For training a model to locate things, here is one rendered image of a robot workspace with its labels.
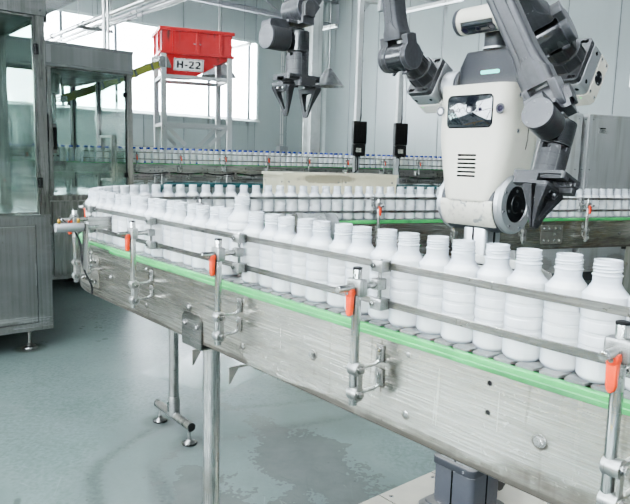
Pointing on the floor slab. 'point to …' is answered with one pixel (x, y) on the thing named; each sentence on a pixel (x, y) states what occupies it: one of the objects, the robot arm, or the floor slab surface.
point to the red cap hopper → (193, 48)
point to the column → (320, 92)
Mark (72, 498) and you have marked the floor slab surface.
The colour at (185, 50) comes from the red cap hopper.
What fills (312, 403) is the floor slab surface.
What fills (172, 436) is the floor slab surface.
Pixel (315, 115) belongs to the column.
